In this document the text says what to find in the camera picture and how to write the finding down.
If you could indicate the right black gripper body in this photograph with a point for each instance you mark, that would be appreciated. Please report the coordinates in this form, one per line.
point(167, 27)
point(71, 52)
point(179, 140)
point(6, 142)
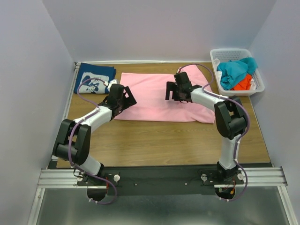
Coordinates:
point(175, 90)

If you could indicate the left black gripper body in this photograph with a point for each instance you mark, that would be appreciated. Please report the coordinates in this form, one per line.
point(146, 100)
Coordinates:
point(124, 101)

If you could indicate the pink t-shirt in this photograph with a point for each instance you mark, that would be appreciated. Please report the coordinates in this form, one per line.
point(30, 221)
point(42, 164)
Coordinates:
point(149, 92)

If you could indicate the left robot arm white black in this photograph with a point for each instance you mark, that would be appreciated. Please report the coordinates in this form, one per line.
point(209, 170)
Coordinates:
point(72, 143)

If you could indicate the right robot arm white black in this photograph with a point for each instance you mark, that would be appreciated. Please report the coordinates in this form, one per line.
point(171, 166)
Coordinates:
point(232, 119)

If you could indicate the folded blue printed t-shirt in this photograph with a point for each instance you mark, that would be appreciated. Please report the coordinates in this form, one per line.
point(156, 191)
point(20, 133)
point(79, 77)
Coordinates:
point(93, 78)

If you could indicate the white garment in basket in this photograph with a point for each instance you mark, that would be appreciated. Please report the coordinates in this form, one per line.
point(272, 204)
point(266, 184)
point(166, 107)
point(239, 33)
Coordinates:
point(218, 74)

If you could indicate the teal t-shirt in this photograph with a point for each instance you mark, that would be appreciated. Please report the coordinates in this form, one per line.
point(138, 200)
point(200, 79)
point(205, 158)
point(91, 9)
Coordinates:
point(233, 71)

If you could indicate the white plastic basket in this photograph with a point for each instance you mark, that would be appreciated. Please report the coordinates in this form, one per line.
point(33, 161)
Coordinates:
point(227, 54)

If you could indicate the orange t-shirt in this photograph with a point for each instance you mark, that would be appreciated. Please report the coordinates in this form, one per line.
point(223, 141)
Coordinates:
point(244, 84)

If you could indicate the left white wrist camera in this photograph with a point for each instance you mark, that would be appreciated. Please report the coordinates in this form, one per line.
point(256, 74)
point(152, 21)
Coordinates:
point(110, 83)

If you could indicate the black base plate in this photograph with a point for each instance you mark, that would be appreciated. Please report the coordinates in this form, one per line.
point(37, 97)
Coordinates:
point(164, 180)

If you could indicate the aluminium frame rail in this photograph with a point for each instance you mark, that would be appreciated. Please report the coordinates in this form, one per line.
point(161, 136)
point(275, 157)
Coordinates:
point(50, 177)

